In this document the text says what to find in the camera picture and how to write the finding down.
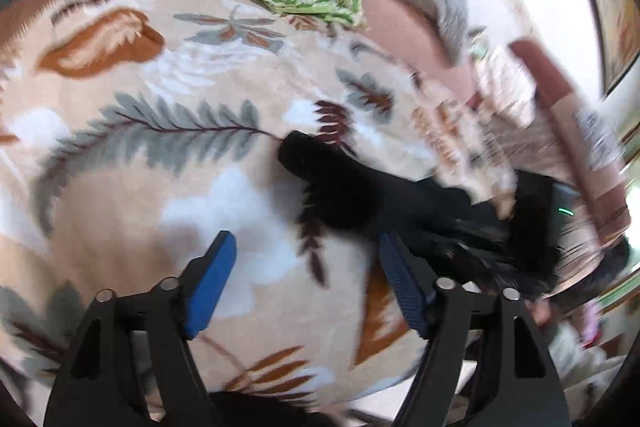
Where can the person's right hand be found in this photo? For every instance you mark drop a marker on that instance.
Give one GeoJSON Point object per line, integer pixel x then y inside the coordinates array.
{"type": "Point", "coordinates": [543, 311]}

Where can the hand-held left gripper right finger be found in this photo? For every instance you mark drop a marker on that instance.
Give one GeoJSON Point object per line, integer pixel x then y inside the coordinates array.
{"type": "Point", "coordinates": [400, 279]}

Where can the black pants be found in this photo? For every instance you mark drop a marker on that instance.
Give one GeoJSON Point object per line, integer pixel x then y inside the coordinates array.
{"type": "Point", "coordinates": [345, 192]}

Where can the leaf-printed fleece blanket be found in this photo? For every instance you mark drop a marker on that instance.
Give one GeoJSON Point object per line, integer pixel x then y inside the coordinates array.
{"type": "Point", "coordinates": [150, 207]}

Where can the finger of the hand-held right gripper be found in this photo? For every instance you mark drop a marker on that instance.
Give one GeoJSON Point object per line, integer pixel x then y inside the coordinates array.
{"type": "Point", "coordinates": [480, 269]}
{"type": "Point", "coordinates": [482, 229]}

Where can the striped floral pillow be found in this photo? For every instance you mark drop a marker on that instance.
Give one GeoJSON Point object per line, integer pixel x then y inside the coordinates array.
{"type": "Point", "coordinates": [500, 147]}

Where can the small white green cloth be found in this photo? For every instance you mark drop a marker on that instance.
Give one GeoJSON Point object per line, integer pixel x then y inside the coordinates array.
{"type": "Point", "coordinates": [478, 47]}

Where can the pink bed sheet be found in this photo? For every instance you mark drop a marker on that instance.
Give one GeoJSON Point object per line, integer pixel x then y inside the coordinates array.
{"type": "Point", "coordinates": [395, 32]}

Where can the cream printed garment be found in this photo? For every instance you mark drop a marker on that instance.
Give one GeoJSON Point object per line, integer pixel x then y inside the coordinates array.
{"type": "Point", "coordinates": [505, 77]}

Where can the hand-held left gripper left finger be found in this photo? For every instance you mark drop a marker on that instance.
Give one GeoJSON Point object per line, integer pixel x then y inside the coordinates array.
{"type": "Point", "coordinates": [214, 279]}

